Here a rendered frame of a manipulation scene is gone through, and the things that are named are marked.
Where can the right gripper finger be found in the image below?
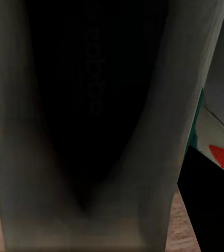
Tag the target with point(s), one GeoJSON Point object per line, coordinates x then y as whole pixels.
{"type": "Point", "coordinates": [201, 183]}

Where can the gym shoe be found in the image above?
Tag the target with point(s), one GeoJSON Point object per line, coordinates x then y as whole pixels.
{"type": "Point", "coordinates": [208, 135]}
{"type": "Point", "coordinates": [98, 103]}

